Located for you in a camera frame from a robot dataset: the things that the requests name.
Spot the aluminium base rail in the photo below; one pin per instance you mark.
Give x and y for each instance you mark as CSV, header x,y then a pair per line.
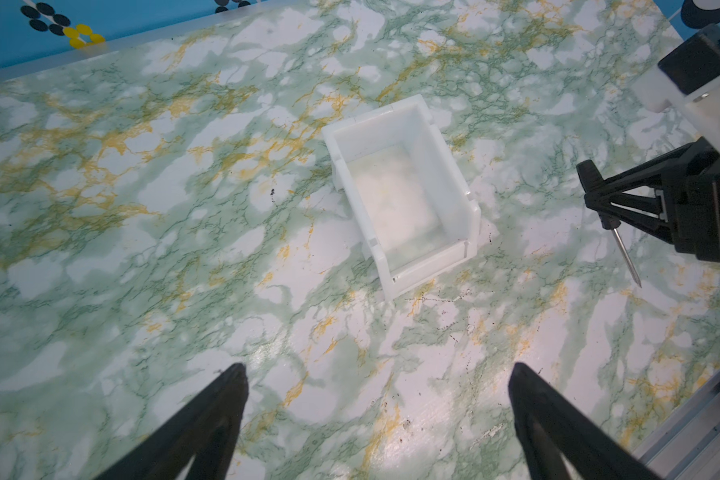
x,y
687,444

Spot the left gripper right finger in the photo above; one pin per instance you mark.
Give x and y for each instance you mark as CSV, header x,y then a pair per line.
x,y
553,433

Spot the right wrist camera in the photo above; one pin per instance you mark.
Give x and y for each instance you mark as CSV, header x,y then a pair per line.
x,y
688,80

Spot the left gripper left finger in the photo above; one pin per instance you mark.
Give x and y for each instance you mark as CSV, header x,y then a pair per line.
x,y
201,436

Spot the black handle screwdriver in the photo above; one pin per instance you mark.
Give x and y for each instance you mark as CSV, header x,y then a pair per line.
x,y
624,249

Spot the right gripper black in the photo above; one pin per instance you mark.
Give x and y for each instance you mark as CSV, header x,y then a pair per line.
x,y
669,198

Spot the white plastic bin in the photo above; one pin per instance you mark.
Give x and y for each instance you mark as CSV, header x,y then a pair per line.
x,y
416,213

